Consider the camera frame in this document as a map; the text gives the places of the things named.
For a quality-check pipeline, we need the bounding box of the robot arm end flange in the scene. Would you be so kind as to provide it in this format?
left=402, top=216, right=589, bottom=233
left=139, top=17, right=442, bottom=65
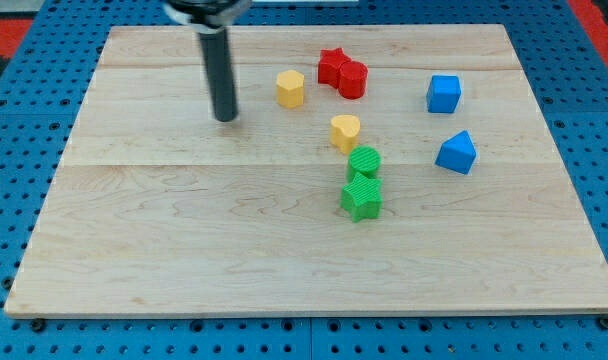
left=163, top=0, right=253, bottom=28

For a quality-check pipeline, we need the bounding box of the yellow heart block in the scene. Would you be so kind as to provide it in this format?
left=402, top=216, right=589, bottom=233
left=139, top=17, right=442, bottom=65
left=330, top=114, right=361, bottom=155

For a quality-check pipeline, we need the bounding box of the yellow hexagon block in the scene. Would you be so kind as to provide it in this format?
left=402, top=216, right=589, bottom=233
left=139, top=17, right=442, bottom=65
left=276, top=70, right=305, bottom=109

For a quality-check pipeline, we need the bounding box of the green star block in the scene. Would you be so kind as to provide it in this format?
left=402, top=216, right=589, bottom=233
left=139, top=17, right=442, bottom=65
left=340, top=172, right=383, bottom=222

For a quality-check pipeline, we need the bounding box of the green cylinder block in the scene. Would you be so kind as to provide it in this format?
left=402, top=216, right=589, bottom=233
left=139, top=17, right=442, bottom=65
left=346, top=146, right=381, bottom=182

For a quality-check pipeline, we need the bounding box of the light wooden board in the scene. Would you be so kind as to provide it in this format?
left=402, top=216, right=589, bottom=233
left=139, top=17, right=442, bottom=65
left=5, top=24, right=608, bottom=319

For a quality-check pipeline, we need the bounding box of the red cylinder block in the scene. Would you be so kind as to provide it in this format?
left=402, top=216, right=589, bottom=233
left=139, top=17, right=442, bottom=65
left=338, top=61, right=368, bottom=99

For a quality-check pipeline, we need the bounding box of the red star block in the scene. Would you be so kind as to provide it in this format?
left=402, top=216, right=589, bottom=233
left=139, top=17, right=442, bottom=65
left=317, top=48, right=351, bottom=88

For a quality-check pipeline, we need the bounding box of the blue triangular prism block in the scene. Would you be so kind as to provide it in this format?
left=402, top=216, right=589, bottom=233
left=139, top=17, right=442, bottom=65
left=435, top=130, right=477, bottom=175

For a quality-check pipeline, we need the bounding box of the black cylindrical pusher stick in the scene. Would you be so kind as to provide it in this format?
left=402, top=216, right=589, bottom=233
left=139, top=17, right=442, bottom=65
left=199, top=27, right=238, bottom=122

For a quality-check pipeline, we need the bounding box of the blue cube block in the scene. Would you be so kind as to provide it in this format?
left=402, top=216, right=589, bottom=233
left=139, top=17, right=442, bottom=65
left=426, top=75, right=462, bottom=113

